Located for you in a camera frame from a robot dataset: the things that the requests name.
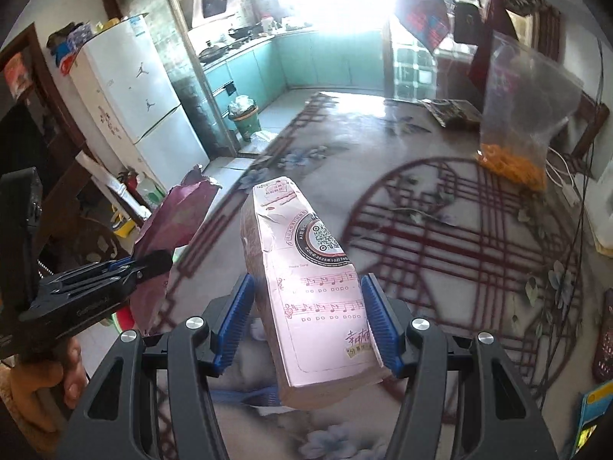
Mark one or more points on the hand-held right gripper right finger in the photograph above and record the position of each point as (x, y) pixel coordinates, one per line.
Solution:
(380, 326)

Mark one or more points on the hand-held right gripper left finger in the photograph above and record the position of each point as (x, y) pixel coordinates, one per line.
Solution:
(234, 323)

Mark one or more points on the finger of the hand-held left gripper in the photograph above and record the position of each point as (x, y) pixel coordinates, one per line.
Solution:
(148, 268)
(119, 263)

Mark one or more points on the green bucket with red bag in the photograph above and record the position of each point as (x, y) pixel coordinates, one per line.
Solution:
(123, 318)

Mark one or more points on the pink purple plastic wrapper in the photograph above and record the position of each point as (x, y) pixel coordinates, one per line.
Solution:
(177, 220)

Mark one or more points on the pink carton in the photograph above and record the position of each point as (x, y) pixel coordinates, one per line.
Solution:
(311, 306)

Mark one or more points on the person's left hand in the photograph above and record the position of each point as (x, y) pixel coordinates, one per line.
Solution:
(74, 373)

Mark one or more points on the yellow container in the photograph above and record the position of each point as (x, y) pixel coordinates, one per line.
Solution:
(123, 225)

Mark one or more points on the blue plastic comb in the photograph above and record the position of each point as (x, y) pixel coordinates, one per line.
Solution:
(249, 396)

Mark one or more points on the clear green plastic bottle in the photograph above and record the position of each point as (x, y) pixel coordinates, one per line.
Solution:
(151, 191)

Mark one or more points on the silver foil strip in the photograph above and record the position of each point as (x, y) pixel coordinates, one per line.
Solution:
(115, 187)

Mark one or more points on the red fire extinguisher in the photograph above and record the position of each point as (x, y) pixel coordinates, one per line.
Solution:
(128, 179)

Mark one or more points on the white plastic bag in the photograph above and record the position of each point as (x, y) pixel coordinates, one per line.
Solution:
(262, 143)

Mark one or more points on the white refrigerator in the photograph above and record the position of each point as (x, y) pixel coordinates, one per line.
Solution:
(139, 91)

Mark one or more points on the green kitchen bin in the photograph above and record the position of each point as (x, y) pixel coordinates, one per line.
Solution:
(244, 122)

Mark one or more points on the red poster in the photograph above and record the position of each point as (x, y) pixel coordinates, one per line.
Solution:
(19, 76)

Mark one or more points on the dark purple packet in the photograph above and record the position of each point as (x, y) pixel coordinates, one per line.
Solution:
(604, 340)

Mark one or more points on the silver pan with lid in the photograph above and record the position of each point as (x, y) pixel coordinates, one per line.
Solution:
(214, 52)

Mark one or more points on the clear zip bag orange snacks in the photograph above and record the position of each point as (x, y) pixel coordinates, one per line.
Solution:
(524, 120)

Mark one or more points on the black wok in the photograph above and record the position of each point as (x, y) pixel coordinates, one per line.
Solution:
(244, 32)

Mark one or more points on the teal kitchen cabinets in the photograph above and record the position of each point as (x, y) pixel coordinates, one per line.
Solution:
(306, 62)

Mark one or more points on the range hood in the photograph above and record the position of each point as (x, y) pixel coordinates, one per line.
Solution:
(210, 2)

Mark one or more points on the dark wooden chair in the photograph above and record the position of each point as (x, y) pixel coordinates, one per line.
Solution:
(586, 129)

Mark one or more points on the dark red garment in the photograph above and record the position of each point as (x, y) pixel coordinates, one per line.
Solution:
(488, 48)

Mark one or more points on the small black bag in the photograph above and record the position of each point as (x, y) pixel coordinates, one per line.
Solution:
(468, 24)

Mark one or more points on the plaid cloth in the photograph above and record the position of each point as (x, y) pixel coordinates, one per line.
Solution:
(424, 9)

